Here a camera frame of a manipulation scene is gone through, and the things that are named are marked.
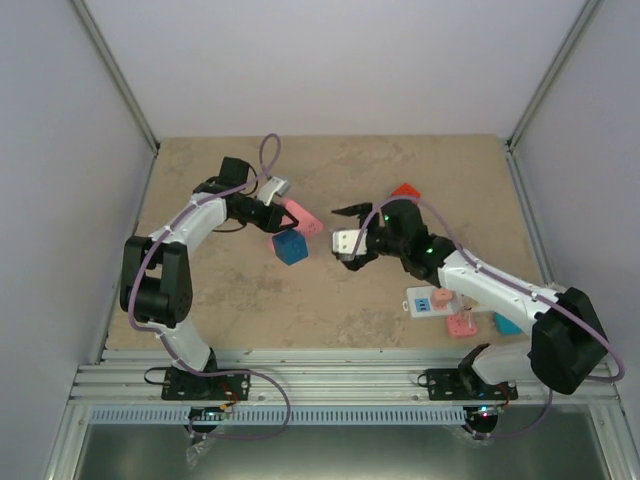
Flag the pink power strip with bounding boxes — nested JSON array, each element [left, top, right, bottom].
[[281, 197, 324, 238]]

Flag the blue cube socket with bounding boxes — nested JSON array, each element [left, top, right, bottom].
[[272, 229, 309, 266]]

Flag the red cube socket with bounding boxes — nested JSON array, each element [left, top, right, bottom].
[[391, 183, 421, 199]]

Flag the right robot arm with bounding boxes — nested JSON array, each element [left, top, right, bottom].
[[331, 196, 608, 399]]

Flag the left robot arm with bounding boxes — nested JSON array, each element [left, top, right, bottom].
[[120, 157, 298, 400]]

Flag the pink round plug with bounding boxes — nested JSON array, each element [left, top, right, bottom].
[[430, 288, 454, 310]]

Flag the small pink socket block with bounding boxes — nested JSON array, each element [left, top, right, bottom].
[[445, 312, 478, 339]]

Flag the cyan socket block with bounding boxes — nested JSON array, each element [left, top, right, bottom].
[[494, 313, 522, 336]]

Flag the white power strip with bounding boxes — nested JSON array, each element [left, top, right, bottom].
[[402, 286, 491, 319]]

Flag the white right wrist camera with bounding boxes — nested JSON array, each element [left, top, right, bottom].
[[331, 229, 367, 261]]

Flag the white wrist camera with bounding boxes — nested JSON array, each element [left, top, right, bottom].
[[256, 176, 291, 206], [331, 229, 367, 261]]

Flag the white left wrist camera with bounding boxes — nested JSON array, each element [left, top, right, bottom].
[[256, 176, 291, 206]]

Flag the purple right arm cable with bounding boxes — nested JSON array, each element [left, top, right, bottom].
[[352, 195, 626, 441]]

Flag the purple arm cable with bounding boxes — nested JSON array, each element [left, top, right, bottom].
[[127, 132, 292, 442], [352, 195, 626, 441]]

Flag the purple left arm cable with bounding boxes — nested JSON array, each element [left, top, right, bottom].
[[127, 132, 292, 442]]

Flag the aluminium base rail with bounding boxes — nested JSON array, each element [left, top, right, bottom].
[[69, 348, 621, 406]]

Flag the aluminium frame post left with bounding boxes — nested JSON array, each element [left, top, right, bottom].
[[69, 0, 160, 154]]

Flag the aluminium frame post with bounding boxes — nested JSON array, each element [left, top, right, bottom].
[[69, 0, 160, 154], [504, 0, 604, 154]]

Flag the grey slotted cable duct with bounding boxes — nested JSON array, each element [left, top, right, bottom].
[[89, 405, 466, 426]]

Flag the aluminium frame post right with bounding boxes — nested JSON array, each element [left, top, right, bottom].
[[504, 0, 604, 154]]

